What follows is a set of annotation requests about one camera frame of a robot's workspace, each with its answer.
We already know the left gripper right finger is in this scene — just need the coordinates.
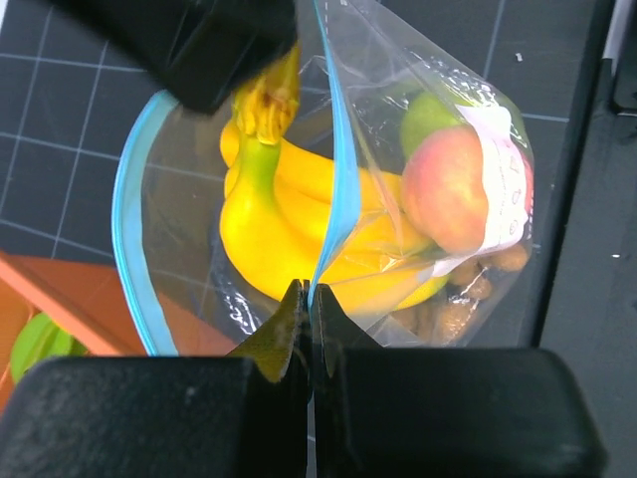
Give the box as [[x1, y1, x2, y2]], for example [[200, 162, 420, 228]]
[[311, 285, 607, 477]]

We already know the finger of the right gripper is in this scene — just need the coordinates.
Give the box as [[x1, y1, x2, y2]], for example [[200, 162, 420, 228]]
[[54, 0, 298, 113]]

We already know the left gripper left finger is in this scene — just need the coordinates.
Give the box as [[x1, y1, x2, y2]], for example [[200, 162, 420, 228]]
[[1, 281, 309, 477]]

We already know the brown longan bunch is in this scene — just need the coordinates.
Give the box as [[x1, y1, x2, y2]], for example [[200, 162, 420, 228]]
[[392, 244, 530, 347]]

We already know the yellow banana bunch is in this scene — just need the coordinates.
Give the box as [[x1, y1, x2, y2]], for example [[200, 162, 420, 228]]
[[219, 47, 449, 317]]

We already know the clear zip top bag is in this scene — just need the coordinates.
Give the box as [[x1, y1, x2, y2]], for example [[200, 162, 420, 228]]
[[111, 1, 533, 356]]

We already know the green pear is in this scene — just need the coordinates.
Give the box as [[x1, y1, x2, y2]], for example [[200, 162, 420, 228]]
[[399, 93, 462, 158]]

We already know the peach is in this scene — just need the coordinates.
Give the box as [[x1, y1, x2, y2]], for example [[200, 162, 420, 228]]
[[400, 123, 534, 256]]

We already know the black grid mat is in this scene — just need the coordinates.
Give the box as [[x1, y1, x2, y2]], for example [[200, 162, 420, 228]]
[[1, 1, 613, 347]]

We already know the orange plastic basket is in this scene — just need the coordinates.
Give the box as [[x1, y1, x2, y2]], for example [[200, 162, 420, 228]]
[[0, 248, 240, 399]]

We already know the green starfruit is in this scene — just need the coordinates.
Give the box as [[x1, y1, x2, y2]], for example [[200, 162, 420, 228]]
[[9, 312, 88, 383]]

